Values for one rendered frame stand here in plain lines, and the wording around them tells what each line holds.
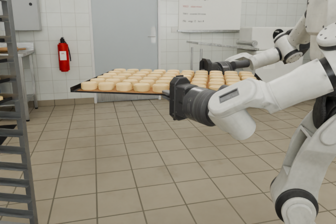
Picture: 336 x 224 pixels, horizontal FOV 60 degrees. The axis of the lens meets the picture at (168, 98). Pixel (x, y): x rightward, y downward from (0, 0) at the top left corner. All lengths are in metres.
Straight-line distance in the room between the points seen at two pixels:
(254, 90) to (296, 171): 0.56
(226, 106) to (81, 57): 4.20
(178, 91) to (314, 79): 0.33
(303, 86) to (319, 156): 0.50
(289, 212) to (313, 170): 0.16
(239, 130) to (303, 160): 0.47
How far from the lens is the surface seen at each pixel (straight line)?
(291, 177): 1.13
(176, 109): 0.78
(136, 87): 0.89
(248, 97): 0.61
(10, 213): 1.87
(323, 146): 1.07
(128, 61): 4.79
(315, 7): 1.07
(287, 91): 0.62
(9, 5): 1.54
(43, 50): 4.77
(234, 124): 0.65
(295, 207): 1.13
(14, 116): 1.60
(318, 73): 0.62
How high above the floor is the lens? 1.19
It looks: 14 degrees down
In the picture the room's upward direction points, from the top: straight up
